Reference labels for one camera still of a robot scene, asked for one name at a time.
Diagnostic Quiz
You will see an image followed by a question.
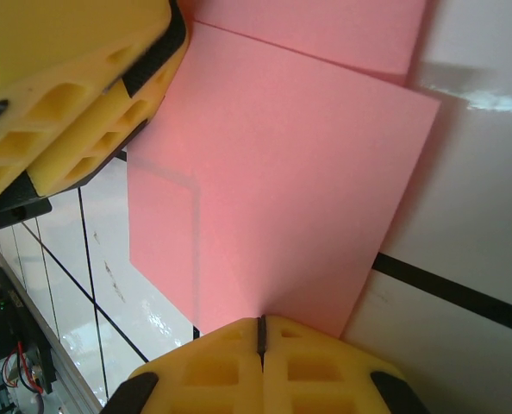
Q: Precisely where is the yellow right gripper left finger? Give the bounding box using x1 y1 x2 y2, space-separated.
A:
103 317 264 414

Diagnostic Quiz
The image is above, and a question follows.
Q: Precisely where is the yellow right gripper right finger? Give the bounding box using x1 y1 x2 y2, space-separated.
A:
262 315 429 414

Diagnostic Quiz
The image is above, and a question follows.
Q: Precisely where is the pink cloth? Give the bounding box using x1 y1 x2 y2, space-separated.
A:
126 0 442 340

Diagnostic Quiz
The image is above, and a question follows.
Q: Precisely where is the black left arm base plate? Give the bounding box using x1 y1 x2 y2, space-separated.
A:
0 265 57 396

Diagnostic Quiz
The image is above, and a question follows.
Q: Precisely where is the long aluminium mounting rail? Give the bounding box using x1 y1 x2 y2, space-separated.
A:
0 235 110 414

